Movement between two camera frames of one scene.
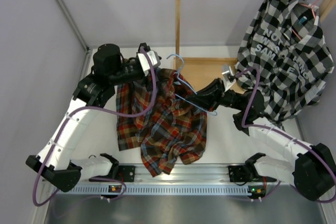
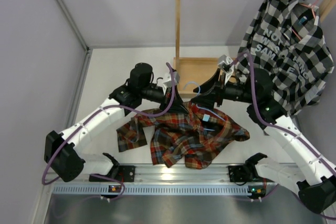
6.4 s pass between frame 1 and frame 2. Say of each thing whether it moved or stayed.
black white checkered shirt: stayed
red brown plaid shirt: moved
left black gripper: moved
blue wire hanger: moved
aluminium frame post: stayed
